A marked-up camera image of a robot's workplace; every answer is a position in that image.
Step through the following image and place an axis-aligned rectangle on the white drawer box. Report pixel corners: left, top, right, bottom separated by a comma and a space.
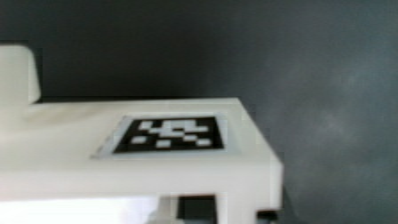
0, 45, 282, 224

